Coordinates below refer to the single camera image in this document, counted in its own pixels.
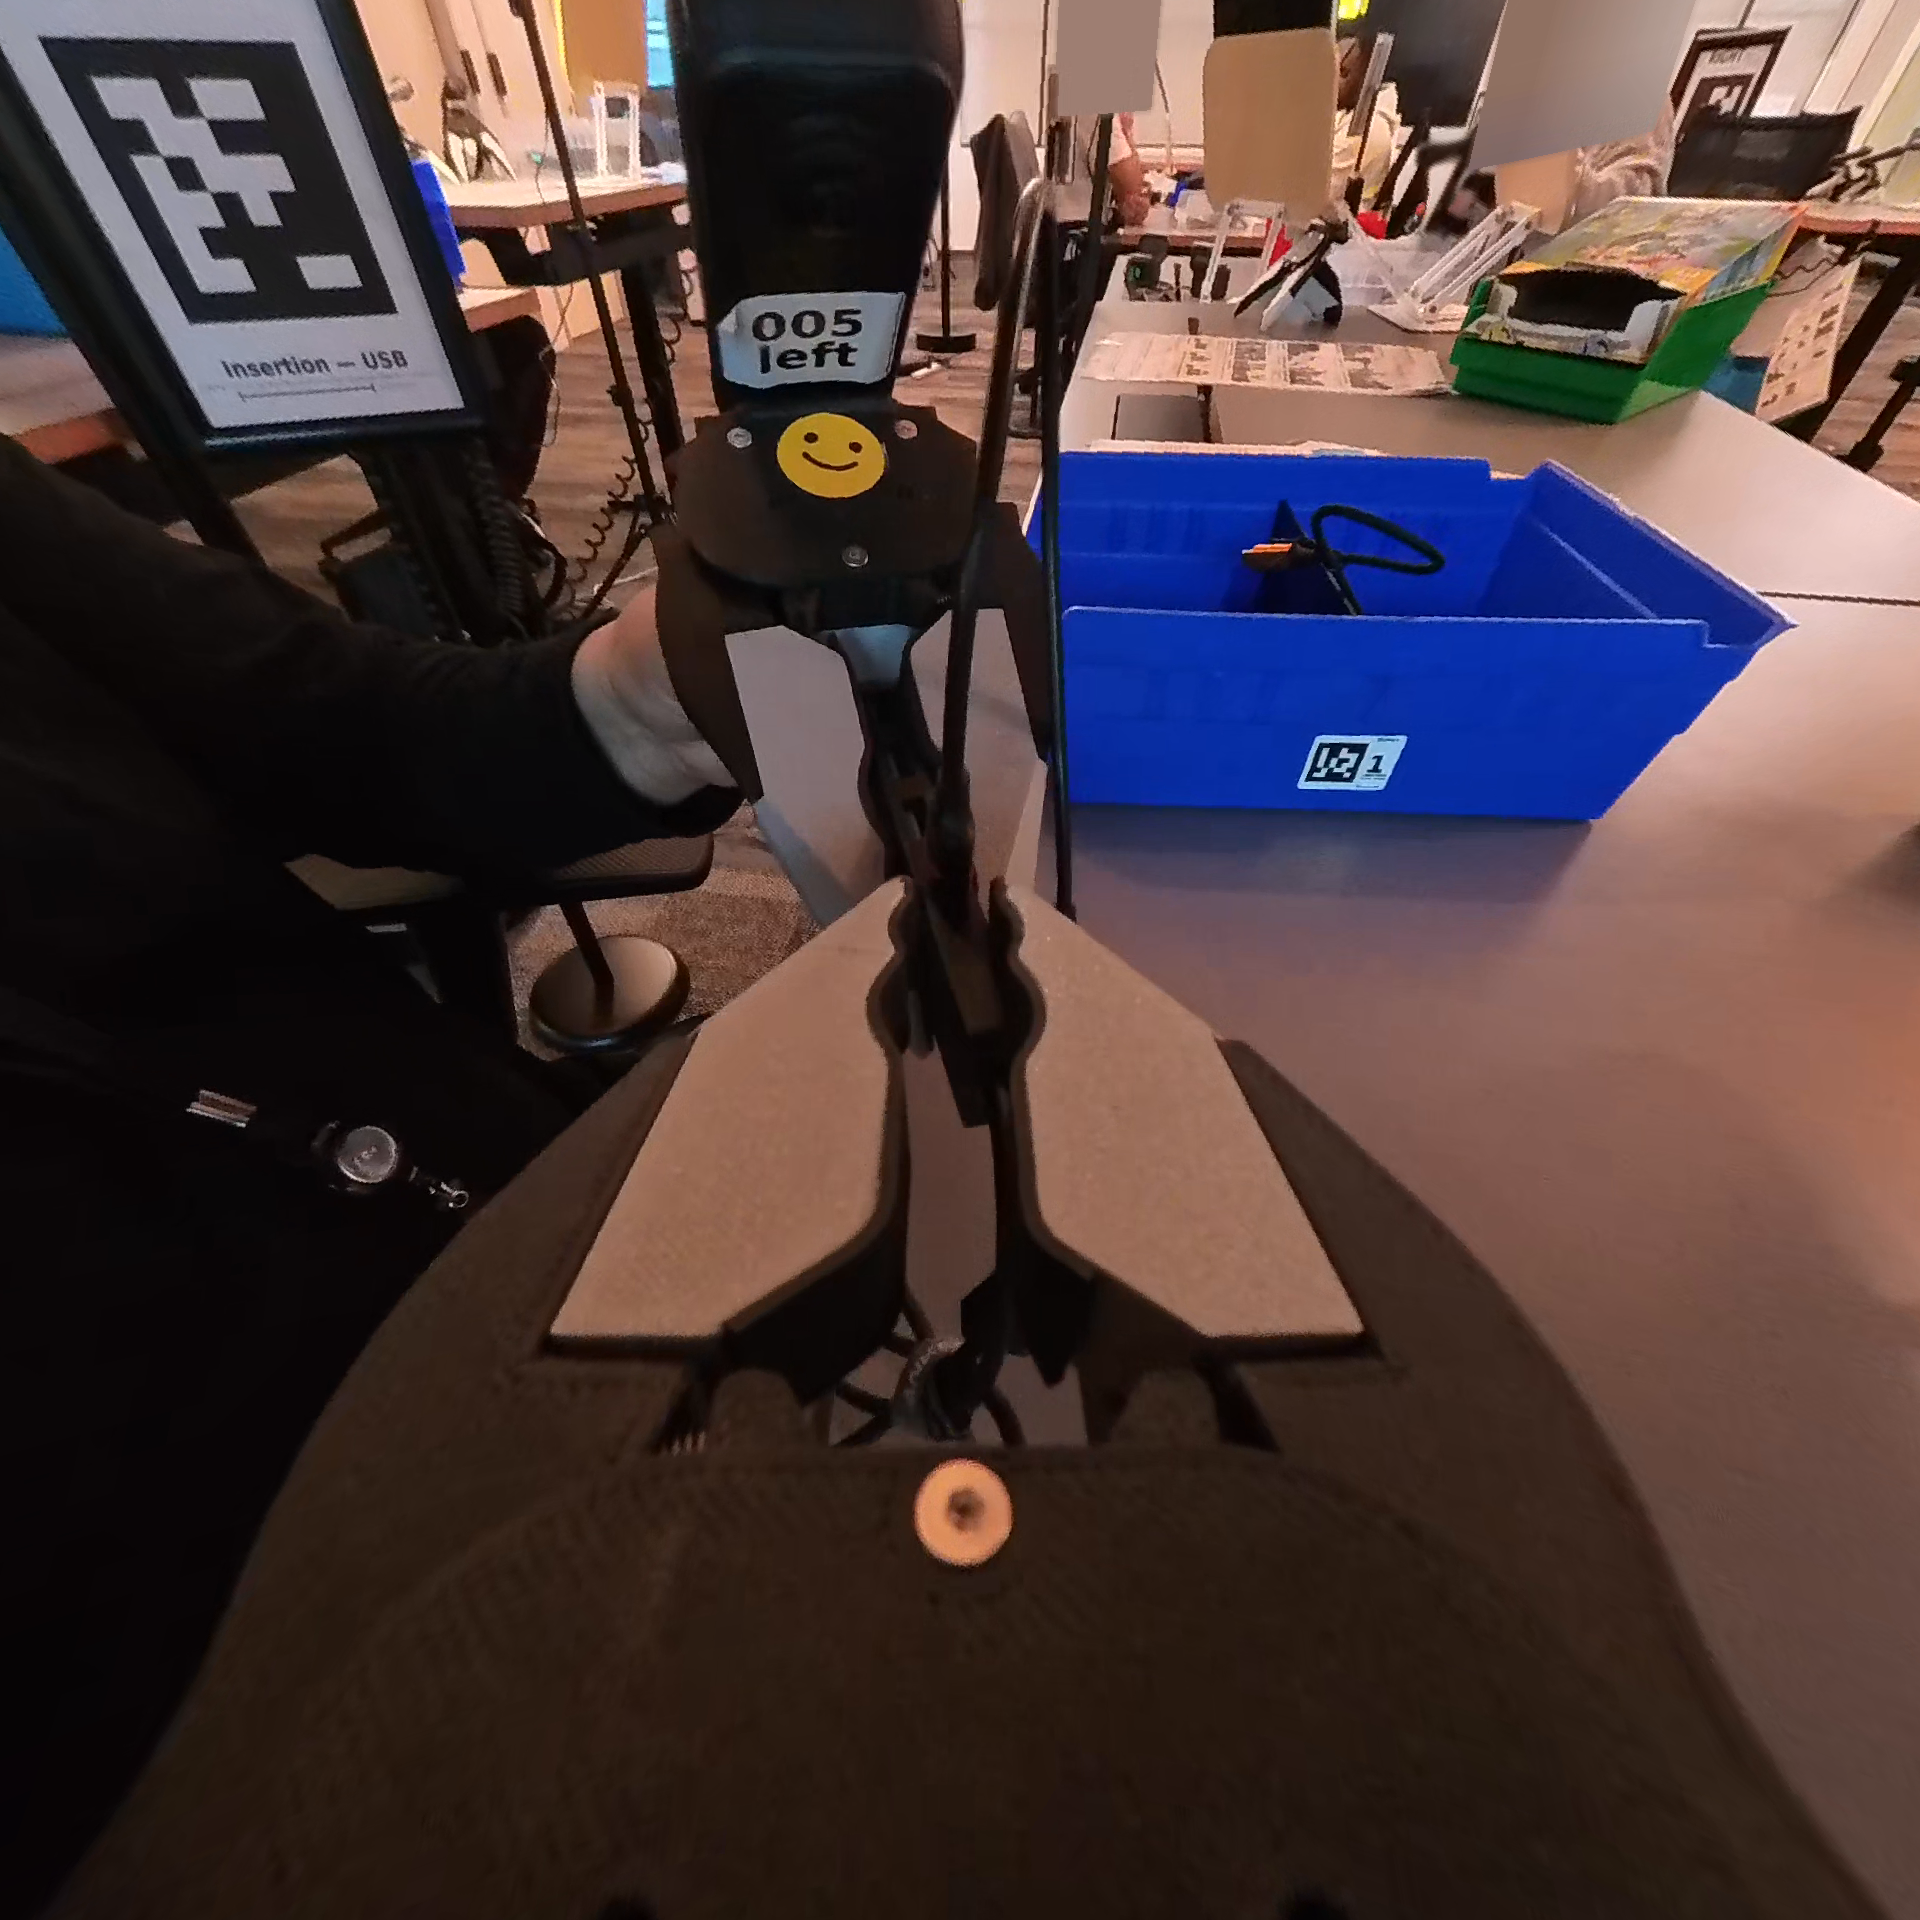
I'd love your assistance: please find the white printed paper sheet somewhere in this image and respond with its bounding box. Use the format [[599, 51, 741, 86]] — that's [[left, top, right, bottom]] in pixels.
[[1080, 333, 1453, 400]]

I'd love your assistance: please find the person's left hand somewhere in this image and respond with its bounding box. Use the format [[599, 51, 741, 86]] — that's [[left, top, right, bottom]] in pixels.
[[569, 607, 743, 809]]

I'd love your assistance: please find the blue plastic bin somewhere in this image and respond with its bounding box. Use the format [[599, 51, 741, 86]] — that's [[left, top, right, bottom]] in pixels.
[[1024, 450, 1793, 825]]

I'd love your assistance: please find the person's left forearm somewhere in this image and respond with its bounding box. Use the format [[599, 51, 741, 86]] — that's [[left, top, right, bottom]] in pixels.
[[0, 435, 743, 918]]

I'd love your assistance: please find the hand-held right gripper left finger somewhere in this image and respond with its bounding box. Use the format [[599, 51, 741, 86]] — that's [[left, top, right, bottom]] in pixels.
[[546, 879, 919, 1391]]

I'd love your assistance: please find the short black hub cable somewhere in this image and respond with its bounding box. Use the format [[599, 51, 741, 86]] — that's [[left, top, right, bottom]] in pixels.
[[931, 176, 1081, 920]]

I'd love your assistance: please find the black office chair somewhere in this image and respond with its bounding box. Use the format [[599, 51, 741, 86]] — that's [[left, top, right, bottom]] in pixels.
[[1667, 109, 1865, 204]]

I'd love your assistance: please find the person's dark clothed body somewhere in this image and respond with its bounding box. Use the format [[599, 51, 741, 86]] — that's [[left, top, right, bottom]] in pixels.
[[0, 870, 661, 1920]]

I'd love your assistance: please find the marker sign on stand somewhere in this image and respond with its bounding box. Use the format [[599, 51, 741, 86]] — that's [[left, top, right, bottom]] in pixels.
[[1667, 27, 1793, 152]]

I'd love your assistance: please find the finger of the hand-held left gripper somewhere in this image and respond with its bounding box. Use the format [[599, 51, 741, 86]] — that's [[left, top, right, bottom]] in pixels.
[[724, 627, 918, 931], [936, 593, 1052, 907]]

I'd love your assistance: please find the office chair with dark jacket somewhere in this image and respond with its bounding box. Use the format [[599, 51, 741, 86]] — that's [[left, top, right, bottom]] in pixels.
[[963, 109, 1048, 311]]

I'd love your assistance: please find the black framed marker sign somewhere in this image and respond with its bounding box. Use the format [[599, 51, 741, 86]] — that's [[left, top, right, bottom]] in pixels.
[[0, 0, 490, 456]]

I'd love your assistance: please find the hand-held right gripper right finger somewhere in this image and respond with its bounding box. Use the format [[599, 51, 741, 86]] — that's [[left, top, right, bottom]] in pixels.
[[995, 882, 1367, 1387]]

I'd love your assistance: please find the clear acrylic stand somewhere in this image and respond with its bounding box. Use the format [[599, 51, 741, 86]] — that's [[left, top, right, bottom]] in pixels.
[[1372, 203, 1539, 336]]

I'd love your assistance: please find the tan tilted board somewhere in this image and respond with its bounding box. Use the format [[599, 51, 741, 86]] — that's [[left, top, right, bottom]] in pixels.
[[1199, 27, 1341, 220]]

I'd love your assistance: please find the black chair with armrest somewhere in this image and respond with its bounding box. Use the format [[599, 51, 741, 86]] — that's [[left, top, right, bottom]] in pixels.
[[284, 825, 720, 1053]]

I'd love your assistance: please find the green cardboard box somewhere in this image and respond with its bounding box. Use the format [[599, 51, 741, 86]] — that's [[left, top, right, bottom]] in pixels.
[[1445, 195, 1810, 426]]

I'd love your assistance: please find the small white black device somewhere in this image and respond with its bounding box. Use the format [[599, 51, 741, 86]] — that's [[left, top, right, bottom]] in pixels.
[[1235, 224, 1348, 336]]

